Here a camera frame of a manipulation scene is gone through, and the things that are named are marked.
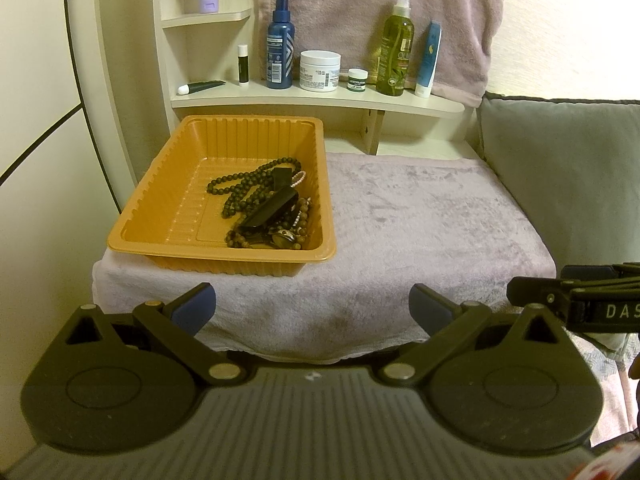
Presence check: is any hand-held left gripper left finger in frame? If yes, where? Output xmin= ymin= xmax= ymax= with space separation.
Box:
xmin=67 ymin=282 xmax=246 ymax=386

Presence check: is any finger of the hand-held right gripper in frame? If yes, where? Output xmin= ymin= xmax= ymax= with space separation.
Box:
xmin=507 ymin=277 xmax=571 ymax=318
xmin=560 ymin=262 xmax=640 ymax=286

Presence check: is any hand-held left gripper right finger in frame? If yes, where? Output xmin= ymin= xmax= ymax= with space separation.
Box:
xmin=378 ymin=284 xmax=563 ymax=383

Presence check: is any brown bead necklace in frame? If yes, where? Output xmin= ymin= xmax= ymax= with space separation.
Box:
xmin=226 ymin=197 xmax=316 ymax=252

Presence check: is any orange plastic tray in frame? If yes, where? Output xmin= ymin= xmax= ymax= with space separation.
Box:
xmin=107 ymin=115 xmax=337 ymax=277

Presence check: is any metal wristwatch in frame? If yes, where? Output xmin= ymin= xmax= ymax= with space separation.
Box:
xmin=250 ymin=225 xmax=299 ymax=251

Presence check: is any black rectangular case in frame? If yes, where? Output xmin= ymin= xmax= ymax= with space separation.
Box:
xmin=244 ymin=187 xmax=297 ymax=231

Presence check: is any dark bead necklace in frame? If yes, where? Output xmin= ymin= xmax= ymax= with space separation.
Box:
xmin=206 ymin=156 xmax=303 ymax=218

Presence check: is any white pearl strand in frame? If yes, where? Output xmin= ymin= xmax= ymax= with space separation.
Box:
xmin=290 ymin=170 xmax=313 ymax=236

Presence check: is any patterned bedsheet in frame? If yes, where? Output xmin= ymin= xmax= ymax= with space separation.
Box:
xmin=587 ymin=332 xmax=640 ymax=448

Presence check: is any pink fluffy towel mat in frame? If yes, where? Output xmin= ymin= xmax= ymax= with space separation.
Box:
xmin=92 ymin=152 xmax=558 ymax=363

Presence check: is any grey cushion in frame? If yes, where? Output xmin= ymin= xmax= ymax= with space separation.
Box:
xmin=475 ymin=92 xmax=640 ymax=286

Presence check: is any red and white packet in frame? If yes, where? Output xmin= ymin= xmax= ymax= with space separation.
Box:
xmin=570 ymin=440 xmax=640 ymax=480

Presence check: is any black tube with white cap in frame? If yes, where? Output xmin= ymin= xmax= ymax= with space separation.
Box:
xmin=177 ymin=80 xmax=227 ymax=96

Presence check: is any cream wooden shelf unit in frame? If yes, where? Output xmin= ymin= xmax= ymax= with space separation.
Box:
xmin=150 ymin=0 xmax=466 ymax=156

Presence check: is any white and blue tube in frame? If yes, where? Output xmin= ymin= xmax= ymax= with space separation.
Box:
xmin=414 ymin=21 xmax=443 ymax=98

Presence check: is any green spray bottle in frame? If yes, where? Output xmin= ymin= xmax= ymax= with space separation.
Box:
xmin=375 ymin=0 xmax=417 ymax=97

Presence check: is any white cream jar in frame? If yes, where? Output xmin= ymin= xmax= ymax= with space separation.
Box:
xmin=299 ymin=50 xmax=342 ymax=93

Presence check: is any blue spray bottle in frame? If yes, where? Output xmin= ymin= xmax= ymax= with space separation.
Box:
xmin=266 ymin=0 xmax=296 ymax=90

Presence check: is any pink hanging towel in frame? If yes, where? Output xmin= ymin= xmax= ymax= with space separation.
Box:
xmin=255 ymin=0 xmax=506 ymax=108

